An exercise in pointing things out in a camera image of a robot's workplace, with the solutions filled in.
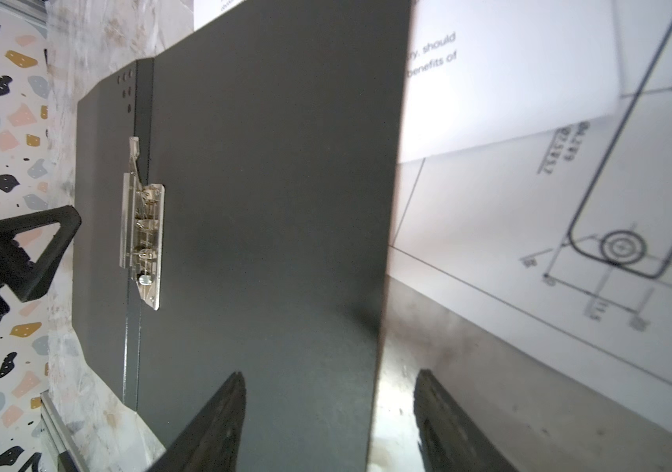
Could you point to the text page far left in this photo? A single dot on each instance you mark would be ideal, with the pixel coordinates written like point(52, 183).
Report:
point(398, 81)

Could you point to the aluminium corner post left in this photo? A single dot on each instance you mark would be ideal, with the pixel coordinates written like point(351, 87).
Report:
point(62, 454)

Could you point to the metal folder clip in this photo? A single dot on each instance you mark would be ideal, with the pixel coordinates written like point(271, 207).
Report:
point(142, 231)

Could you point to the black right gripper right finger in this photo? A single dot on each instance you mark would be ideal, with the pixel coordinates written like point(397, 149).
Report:
point(449, 439)

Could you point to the orange black file folder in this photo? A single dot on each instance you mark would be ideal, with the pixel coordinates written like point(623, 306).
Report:
point(273, 266)

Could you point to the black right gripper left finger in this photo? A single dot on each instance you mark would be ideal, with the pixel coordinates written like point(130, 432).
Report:
point(211, 441)

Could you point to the technical drawing sheet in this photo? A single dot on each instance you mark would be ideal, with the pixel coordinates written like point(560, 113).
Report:
point(560, 243)

